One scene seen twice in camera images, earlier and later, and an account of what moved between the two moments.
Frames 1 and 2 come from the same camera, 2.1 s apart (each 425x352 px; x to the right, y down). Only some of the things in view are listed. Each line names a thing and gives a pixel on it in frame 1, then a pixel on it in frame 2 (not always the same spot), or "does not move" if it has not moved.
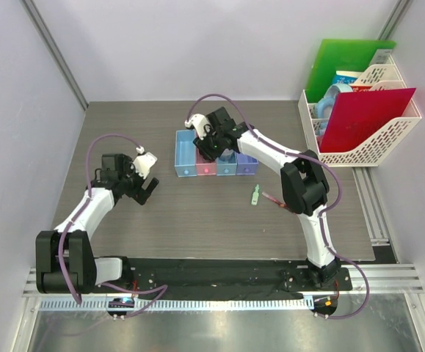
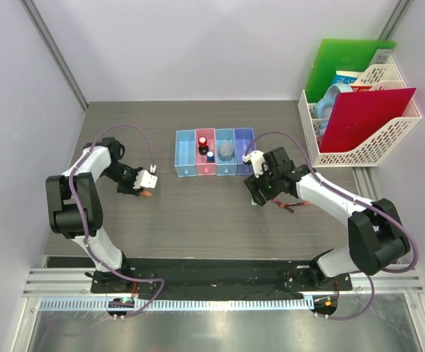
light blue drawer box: x=186 y=161 does not move
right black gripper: x=206 y=152 → x=255 y=184
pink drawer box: x=205 y=167 does not move
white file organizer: x=374 y=78 does not move
